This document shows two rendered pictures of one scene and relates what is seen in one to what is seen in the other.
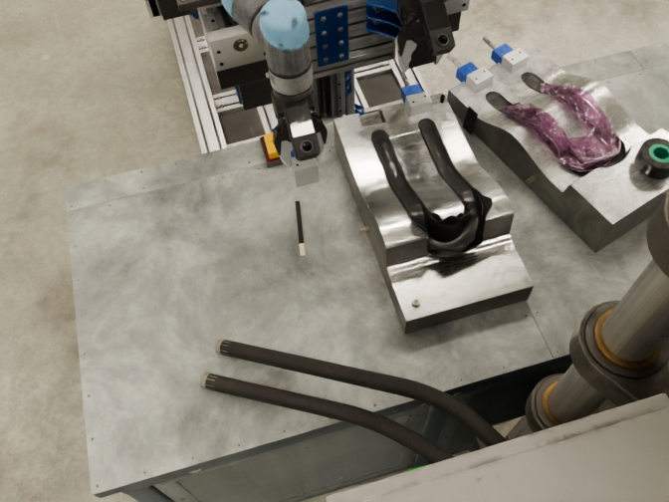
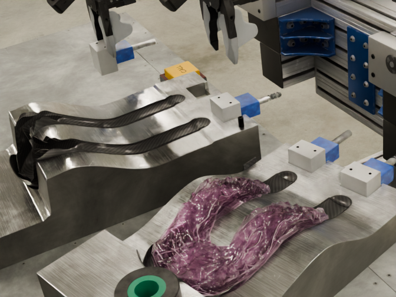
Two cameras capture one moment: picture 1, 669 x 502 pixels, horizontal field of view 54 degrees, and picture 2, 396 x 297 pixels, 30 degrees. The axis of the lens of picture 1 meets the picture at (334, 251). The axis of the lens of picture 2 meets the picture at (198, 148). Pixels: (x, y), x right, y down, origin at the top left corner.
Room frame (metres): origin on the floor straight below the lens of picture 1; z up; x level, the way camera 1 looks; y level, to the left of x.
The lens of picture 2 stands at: (0.78, -1.34, 1.55)
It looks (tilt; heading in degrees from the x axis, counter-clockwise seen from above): 32 degrees down; 81
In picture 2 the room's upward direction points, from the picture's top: 9 degrees counter-clockwise
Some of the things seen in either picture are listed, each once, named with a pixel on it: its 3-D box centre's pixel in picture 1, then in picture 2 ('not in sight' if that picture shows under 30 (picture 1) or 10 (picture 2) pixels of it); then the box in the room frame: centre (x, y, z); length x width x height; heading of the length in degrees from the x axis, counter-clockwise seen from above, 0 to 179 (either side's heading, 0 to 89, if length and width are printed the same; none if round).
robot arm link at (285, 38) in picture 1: (285, 37); not in sight; (0.86, 0.06, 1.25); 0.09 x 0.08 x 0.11; 33
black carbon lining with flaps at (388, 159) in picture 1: (430, 177); (105, 126); (0.80, -0.21, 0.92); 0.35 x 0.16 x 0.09; 12
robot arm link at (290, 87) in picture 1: (289, 74); not in sight; (0.85, 0.06, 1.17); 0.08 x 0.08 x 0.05
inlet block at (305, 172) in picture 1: (299, 152); (125, 50); (0.87, 0.06, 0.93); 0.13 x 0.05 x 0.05; 12
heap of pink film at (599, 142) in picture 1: (566, 119); (234, 221); (0.94, -0.52, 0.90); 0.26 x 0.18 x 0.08; 30
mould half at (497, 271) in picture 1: (426, 198); (101, 149); (0.78, -0.20, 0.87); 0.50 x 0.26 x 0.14; 12
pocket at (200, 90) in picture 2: (371, 123); (203, 98); (0.99, -0.10, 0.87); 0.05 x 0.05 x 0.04; 12
